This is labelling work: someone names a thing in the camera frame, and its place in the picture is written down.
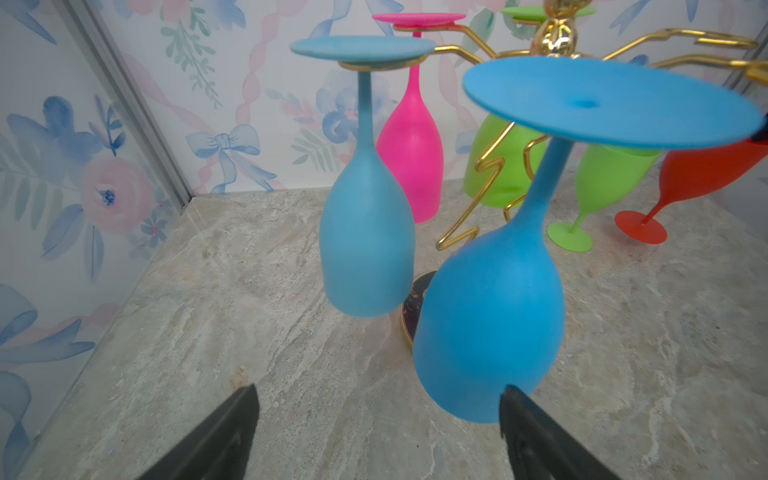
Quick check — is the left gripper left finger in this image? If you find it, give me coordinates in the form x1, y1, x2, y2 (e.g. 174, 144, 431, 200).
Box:
139, 384, 260, 480

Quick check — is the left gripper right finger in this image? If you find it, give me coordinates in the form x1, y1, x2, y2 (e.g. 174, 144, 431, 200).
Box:
499, 385, 619, 480

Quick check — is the green wine glass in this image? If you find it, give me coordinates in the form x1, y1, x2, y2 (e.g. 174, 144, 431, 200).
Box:
546, 144, 663, 252
463, 1, 589, 210

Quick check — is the red wine glass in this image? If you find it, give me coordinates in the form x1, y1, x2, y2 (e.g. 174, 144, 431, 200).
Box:
615, 133, 767, 245

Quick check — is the bright blue wine glass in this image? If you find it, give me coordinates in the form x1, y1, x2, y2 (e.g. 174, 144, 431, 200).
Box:
413, 57, 764, 424

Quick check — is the teal blue wine glass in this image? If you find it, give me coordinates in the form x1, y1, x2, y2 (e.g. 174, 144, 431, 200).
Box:
290, 36, 435, 318

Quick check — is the pink wine glass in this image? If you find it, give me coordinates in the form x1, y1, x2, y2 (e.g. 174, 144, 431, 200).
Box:
371, 11, 468, 224

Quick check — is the right aluminium corner post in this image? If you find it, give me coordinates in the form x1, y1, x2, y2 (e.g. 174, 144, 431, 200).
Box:
723, 59, 767, 113

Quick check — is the aluminium corner post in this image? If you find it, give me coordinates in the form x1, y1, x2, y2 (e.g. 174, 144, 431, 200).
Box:
723, 59, 767, 113
52, 0, 193, 212

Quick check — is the gold wire wine glass rack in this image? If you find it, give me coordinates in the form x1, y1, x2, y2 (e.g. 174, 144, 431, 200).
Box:
338, 0, 768, 355

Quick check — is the left aluminium corner post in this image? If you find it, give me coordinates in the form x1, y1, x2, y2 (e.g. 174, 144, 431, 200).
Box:
52, 0, 193, 212

